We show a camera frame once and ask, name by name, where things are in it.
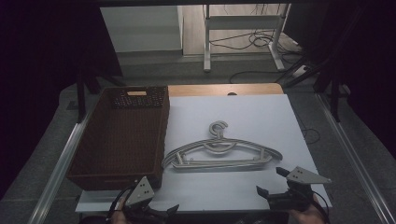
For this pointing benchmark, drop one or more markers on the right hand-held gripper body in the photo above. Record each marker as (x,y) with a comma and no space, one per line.
(303,176)

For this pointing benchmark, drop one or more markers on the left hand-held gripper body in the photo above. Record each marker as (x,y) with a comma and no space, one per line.
(140,193)

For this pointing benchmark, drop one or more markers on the grey plastic hanger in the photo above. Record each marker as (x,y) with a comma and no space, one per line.
(169,159)
(218,128)

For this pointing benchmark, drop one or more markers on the brown wicker basket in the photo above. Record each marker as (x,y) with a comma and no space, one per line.
(124,140)

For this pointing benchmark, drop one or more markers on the person's left hand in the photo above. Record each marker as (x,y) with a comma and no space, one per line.
(116,218)

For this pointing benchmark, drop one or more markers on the person's right hand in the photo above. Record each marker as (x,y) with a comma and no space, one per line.
(309,217)

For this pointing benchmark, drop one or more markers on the white sheet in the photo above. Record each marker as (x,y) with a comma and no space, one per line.
(255,118)

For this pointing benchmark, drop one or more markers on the black stand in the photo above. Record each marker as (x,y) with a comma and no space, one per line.
(81,93)
(334,93)

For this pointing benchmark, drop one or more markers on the white power strip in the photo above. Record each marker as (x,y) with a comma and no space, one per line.
(300,71)

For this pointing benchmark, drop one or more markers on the white cabinet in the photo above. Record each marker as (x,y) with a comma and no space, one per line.
(140,28)

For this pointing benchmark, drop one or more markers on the metal rail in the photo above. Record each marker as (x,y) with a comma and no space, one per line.
(59,168)
(355,149)

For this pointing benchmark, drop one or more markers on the white desk frame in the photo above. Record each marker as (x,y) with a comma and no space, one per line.
(243,22)

